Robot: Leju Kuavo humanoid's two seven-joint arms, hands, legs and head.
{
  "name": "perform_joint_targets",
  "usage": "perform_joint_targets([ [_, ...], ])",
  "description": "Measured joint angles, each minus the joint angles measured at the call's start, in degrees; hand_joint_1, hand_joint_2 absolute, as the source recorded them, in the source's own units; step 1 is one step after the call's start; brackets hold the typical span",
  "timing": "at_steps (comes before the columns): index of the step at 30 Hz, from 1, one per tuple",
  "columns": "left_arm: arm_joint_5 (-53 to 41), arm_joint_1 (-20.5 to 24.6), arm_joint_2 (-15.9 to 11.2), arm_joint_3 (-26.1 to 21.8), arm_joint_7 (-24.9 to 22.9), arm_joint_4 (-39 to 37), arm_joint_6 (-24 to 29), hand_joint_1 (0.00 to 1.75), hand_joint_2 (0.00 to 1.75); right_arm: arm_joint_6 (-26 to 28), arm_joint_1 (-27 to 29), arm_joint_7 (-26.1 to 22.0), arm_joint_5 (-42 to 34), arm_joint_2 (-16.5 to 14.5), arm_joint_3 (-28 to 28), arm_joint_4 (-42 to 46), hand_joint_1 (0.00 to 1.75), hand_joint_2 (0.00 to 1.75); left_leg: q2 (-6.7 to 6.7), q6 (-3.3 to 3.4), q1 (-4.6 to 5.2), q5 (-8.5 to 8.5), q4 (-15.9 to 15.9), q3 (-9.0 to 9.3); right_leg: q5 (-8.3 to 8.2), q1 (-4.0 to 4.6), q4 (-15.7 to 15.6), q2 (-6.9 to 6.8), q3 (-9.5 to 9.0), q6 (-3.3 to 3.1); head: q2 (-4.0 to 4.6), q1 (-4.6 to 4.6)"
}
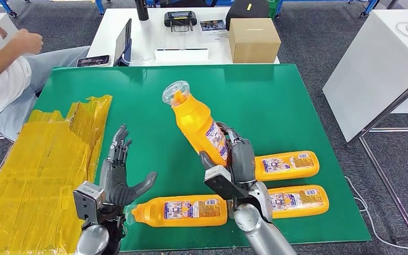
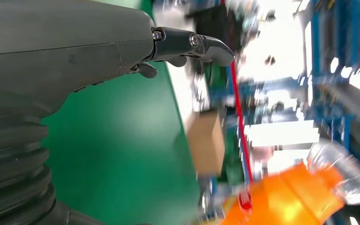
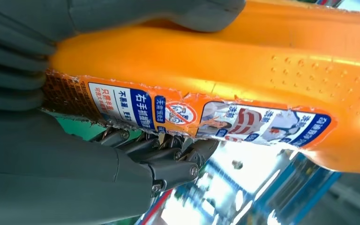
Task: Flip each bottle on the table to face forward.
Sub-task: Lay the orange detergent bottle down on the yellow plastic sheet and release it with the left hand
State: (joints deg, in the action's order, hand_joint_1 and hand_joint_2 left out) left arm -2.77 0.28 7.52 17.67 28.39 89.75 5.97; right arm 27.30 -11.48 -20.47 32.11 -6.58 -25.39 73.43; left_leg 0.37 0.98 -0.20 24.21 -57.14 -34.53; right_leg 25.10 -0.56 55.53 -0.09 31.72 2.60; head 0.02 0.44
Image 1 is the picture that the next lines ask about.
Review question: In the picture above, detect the person's right hand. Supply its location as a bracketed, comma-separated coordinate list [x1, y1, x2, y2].
[12, 29, 44, 55]

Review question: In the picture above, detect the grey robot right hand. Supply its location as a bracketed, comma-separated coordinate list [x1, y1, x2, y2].
[199, 122, 258, 184]

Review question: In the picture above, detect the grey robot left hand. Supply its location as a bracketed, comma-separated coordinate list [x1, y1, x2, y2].
[98, 124, 158, 207]

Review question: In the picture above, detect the orange detergent bottle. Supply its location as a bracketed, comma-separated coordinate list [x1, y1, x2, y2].
[267, 184, 329, 219]
[254, 151, 320, 182]
[162, 80, 230, 167]
[124, 194, 228, 227]

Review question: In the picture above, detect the white cabinet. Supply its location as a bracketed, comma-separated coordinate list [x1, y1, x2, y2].
[0, 12, 20, 36]

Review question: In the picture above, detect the person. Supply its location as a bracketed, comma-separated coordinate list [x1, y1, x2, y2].
[0, 3, 91, 141]

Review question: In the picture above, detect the black smartphone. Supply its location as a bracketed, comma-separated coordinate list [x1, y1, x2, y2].
[76, 55, 111, 68]

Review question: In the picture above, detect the yellow taped cardboard sheet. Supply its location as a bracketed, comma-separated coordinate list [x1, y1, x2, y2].
[0, 94, 113, 255]

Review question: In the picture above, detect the dark tablet in cover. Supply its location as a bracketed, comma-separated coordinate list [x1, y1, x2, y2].
[113, 19, 133, 67]

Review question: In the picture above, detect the black flask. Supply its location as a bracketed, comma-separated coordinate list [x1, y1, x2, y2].
[134, 0, 150, 22]

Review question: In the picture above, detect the brown cardboard box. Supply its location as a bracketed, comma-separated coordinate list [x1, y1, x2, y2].
[228, 18, 282, 64]

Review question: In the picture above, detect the long white box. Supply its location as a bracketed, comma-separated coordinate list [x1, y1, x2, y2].
[154, 48, 209, 66]

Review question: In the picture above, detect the printed leaflet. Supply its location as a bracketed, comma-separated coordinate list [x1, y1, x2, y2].
[199, 20, 228, 39]

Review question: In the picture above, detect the black bag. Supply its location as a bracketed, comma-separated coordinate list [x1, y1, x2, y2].
[225, 0, 270, 32]

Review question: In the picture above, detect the black handheld controller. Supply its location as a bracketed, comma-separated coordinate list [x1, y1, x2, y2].
[164, 11, 198, 33]

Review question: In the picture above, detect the white side table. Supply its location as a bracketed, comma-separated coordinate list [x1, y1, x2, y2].
[322, 9, 408, 143]

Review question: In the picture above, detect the green plastic crate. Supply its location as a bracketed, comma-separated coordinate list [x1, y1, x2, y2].
[267, 0, 282, 20]

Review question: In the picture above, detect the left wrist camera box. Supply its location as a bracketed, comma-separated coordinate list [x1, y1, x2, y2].
[73, 181, 106, 224]

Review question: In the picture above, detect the blue metal rack frame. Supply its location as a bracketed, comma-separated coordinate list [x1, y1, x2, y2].
[0, 0, 106, 18]
[274, 0, 381, 19]

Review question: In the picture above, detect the thin white charging cable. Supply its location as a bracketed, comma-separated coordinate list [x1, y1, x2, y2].
[128, 54, 156, 67]

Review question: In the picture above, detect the white floor cable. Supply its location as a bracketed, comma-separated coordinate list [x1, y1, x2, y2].
[344, 175, 408, 251]

